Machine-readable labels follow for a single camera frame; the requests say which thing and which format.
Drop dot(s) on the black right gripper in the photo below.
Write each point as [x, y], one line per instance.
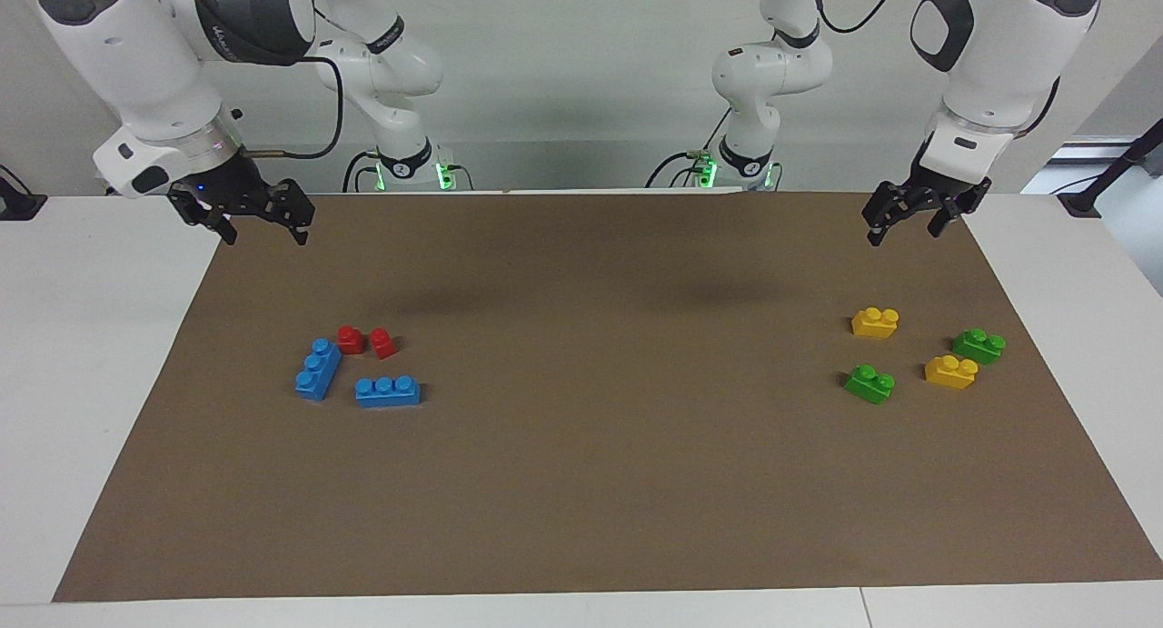
[232, 192]

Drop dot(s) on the blue three-stud toy block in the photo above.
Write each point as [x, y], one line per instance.
[388, 393]
[318, 371]

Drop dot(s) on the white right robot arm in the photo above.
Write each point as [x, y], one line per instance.
[136, 55]

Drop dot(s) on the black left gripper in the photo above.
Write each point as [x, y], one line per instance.
[927, 190]

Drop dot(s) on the brown paper table mat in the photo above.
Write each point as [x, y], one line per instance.
[581, 483]

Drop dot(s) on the yellow two-stud toy block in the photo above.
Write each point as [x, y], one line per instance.
[875, 323]
[951, 373]

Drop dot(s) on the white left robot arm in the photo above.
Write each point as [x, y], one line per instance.
[990, 55]

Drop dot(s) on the black slanted stand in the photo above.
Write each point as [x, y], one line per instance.
[1113, 169]

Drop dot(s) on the red single-stud toy block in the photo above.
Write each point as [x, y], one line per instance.
[350, 340]
[383, 343]

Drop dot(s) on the green two-stud toy block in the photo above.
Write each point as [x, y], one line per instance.
[979, 347]
[869, 385]

